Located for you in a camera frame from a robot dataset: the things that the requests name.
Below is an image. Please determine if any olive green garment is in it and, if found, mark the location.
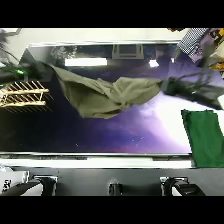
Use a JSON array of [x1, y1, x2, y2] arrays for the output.
[[49, 63, 168, 120]]

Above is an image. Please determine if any checked shirt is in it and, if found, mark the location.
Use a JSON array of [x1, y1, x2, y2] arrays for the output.
[[178, 27, 210, 56]]

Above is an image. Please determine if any purple garment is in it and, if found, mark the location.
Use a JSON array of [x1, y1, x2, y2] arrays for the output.
[[189, 29, 224, 65]]

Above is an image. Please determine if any silver frame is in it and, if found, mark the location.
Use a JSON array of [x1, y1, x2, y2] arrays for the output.
[[0, 151, 224, 197]]

